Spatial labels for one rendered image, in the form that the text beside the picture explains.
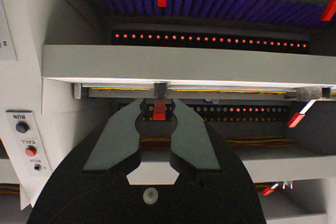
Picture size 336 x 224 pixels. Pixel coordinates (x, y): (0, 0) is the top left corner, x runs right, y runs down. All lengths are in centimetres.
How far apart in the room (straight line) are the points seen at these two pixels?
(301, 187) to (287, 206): 7
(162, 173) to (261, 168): 19
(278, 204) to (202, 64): 53
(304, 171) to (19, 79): 51
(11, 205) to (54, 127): 45
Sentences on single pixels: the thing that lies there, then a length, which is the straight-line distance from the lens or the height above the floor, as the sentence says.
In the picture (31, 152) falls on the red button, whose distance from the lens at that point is 29.
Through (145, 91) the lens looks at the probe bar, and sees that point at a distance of 23.
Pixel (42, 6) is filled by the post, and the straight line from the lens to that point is 26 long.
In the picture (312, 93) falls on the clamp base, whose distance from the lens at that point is 31.
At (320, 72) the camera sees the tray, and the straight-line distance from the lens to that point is 29.
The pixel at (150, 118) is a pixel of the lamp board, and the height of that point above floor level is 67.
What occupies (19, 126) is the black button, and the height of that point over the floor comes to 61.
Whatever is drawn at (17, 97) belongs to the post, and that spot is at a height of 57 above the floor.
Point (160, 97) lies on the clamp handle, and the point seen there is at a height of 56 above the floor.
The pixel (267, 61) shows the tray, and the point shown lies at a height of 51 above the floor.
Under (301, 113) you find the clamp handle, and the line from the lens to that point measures 33.
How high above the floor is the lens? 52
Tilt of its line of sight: 16 degrees up
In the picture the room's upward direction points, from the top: 178 degrees counter-clockwise
